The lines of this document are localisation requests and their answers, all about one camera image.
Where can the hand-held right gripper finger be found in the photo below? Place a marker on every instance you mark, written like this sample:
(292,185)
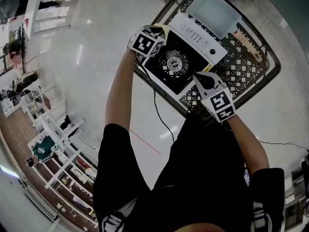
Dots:
(201,88)
(219,81)

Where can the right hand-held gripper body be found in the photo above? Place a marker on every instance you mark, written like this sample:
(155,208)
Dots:
(222,105)

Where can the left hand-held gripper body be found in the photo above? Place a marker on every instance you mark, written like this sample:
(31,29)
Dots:
(143,43)

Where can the white portable gas stove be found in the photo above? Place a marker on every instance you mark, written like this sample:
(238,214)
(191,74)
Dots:
(173,64)

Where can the person's right forearm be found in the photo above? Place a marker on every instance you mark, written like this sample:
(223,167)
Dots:
(248,144)

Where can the person's left forearm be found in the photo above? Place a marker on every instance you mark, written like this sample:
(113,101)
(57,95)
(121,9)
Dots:
(119,93)

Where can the dark lattice metal table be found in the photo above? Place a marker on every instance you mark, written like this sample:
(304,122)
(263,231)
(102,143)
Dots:
(243,74)

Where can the pale blue plastic tray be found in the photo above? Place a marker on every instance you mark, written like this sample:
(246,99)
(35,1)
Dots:
(212,13)

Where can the person's black shirt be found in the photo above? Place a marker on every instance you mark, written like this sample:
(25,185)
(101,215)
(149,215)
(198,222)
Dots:
(193,178)

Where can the white shelving unit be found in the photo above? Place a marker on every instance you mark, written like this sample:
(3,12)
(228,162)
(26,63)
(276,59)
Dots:
(62,134)

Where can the person's face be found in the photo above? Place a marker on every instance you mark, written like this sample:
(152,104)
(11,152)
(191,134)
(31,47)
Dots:
(207,228)

